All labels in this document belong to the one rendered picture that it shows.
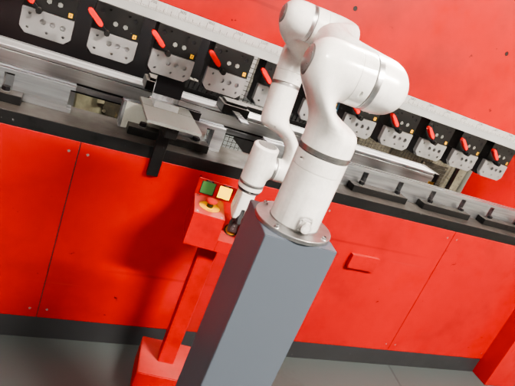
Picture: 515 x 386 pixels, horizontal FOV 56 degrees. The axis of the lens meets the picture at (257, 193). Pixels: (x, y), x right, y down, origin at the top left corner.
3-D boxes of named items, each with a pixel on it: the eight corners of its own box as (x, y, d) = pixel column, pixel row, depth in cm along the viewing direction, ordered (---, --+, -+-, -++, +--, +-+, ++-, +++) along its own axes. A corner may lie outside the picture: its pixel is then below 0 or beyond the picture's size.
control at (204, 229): (182, 243, 158) (199, 194, 152) (184, 220, 173) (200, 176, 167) (240, 258, 163) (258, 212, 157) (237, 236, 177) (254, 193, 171)
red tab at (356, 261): (346, 267, 215) (353, 254, 213) (344, 265, 217) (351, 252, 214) (373, 272, 221) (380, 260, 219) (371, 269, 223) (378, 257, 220)
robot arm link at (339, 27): (329, 106, 99) (396, 130, 103) (358, 52, 93) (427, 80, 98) (292, 36, 140) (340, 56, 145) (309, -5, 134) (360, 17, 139)
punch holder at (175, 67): (145, 70, 164) (159, 22, 159) (143, 64, 172) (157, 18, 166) (188, 83, 171) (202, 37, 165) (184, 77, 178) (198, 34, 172)
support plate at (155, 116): (146, 122, 148) (147, 119, 148) (139, 98, 171) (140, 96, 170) (201, 137, 156) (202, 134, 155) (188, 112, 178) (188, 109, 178)
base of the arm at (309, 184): (340, 253, 109) (376, 181, 103) (263, 235, 103) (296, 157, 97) (315, 215, 126) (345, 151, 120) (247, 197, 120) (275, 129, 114)
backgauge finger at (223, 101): (229, 123, 189) (234, 111, 187) (215, 104, 211) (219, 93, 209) (257, 131, 194) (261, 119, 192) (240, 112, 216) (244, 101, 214)
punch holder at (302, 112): (296, 118, 189) (313, 77, 183) (290, 111, 196) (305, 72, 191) (329, 128, 195) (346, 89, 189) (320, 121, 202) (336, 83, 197)
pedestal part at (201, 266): (157, 361, 182) (202, 241, 164) (159, 350, 188) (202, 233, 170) (172, 364, 184) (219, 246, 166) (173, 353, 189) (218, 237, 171)
